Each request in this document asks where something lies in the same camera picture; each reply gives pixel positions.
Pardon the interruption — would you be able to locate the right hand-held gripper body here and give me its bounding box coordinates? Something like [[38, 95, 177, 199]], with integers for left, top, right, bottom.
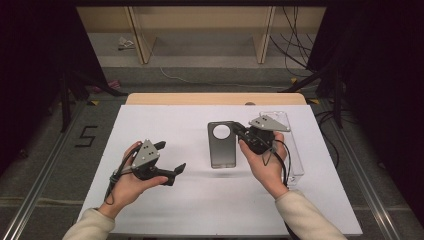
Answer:
[[241, 114, 291, 155]]

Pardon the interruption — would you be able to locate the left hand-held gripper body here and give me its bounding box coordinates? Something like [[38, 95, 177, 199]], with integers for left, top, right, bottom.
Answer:
[[130, 139, 176, 187]]

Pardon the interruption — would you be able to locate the grey phone case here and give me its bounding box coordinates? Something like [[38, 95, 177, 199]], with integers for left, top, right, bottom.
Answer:
[[207, 120, 238, 170]]

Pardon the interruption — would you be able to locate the clear plastic packaging box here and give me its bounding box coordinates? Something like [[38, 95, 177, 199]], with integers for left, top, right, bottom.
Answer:
[[258, 110, 306, 187]]

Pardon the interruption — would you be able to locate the person's left hand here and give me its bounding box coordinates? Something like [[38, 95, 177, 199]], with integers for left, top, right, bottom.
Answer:
[[98, 141, 169, 220]]

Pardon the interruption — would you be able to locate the person's right hand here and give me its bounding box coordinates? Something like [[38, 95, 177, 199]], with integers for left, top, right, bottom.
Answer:
[[238, 131, 290, 200]]

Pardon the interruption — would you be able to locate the white table sheet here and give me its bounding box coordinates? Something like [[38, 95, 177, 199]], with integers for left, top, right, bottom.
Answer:
[[73, 104, 364, 236]]

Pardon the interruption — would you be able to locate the light wooden table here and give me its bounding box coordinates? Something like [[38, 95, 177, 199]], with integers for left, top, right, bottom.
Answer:
[[125, 92, 308, 106]]

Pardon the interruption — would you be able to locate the black metal stand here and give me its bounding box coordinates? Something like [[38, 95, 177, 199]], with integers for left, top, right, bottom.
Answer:
[[58, 66, 129, 133], [279, 63, 345, 130]]

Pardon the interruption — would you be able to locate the pink cloth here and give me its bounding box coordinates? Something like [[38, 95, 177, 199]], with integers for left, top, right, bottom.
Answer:
[[89, 79, 122, 94]]

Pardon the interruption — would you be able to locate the crumpled silver wrapper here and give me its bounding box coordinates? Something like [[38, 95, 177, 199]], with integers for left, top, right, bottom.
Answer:
[[117, 36, 136, 52]]

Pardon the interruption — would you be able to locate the light wooden shelf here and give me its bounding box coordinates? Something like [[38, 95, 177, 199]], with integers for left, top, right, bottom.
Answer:
[[76, 5, 327, 66]]

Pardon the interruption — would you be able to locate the black curtain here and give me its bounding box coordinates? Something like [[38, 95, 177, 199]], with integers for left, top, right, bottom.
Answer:
[[0, 0, 108, 176], [306, 0, 424, 218]]

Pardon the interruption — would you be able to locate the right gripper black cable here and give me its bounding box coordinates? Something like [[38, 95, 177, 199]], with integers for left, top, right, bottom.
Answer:
[[261, 139, 293, 188]]

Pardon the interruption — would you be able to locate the black floor cable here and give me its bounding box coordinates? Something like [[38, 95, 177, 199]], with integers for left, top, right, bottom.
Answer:
[[314, 109, 342, 170]]

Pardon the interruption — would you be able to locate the bundle of black cables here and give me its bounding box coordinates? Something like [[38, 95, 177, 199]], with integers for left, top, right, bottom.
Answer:
[[269, 5, 318, 78]]

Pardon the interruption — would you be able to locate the aluminium floor rail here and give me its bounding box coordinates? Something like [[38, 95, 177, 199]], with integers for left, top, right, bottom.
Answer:
[[319, 99, 406, 240], [1, 99, 88, 240]]

